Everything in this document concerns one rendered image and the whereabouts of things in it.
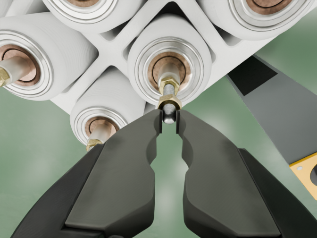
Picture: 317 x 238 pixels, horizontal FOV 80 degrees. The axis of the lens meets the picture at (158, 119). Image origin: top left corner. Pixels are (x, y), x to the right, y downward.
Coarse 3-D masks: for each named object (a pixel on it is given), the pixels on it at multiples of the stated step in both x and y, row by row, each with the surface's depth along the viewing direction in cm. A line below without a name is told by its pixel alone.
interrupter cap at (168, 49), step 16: (144, 48) 19; (160, 48) 19; (176, 48) 19; (192, 48) 19; (144, 64) 20; (160, 64) 20; (176, 64) 20; (192, 64) 20; (144, 80) 21; (192, 80) 21; (160, 96) 22; (176, 96) 22
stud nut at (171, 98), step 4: (164, 96) 14; (168, 96) 14; (172, 96) 14; (160, 100) 14; (164, 100) 14; (168, 100) 14; (172, 100) 14; (176, 100) 14; (160, 104) 14; (164, 104) 14; (176, 104) 14; (180, 104) 14; (160, 108) 14; (176, 108) 14; (180, 108) 14
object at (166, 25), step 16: (160, 16) 30; (176, 16) 28; (144, 32) 20; (160, 32) 19; (176, 32) 19; (192, 32) 19; (208, 48) 20; (128, 64) 21; (208, 64) 20; (208, 80) 22; (144, 96) 23; (192, 96) 22
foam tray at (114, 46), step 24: (24, 0) 24; (168, 0) 23; (192, 0) 23; (120, 24) 35; (144, 24) 25; (192, 24) 28; (120, 48) 27; (216, 48) 26; (240, 48) 26; (96, 72) 29; (216, 72) 28; (72, 96) 31
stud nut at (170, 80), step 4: (164, 80) 17; (168, 80) 17; (172, 80) 17; (160, 84) 17; (164, 84) 17; (172, 84) 17; (176, 84) 17; (160, 88) 17; (176, 88) 17; (160, 92) 17; (176, 92) 17
